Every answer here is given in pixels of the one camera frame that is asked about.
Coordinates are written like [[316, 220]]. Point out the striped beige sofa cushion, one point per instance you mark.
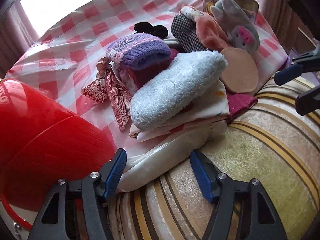
[[270, 142]]

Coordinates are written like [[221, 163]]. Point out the light blue fluffy sock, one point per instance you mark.
[[188, 76]]

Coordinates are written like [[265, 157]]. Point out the white fruit print cloth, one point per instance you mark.
[[212, 106]]

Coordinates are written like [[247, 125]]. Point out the round beige pad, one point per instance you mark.
[[241, 74]]

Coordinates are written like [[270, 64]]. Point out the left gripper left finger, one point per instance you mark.
[[57, 216]]

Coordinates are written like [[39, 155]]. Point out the pink checkered plastic tablecloth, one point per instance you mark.
[[64, 59]]

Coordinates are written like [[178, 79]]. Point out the pink plush fabric item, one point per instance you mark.
[[208, 31]]

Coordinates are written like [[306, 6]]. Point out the patterned pink fabric bow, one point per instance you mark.
[[108, 87]]

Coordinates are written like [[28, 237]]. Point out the purple knitted hat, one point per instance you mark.
[[138, 51]]

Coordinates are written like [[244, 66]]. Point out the red plastic thermos jug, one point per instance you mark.
[[42, 142]]

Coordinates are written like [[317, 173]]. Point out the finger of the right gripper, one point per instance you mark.
[[308, 102], [305, 63]]

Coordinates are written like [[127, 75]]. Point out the black velvet scrunchie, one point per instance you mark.
[[159, 31]]

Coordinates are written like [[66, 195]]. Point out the black white houndstooth pouch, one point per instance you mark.
[[184, 30]]

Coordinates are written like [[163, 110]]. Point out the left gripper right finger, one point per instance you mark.
[[258, 216]]

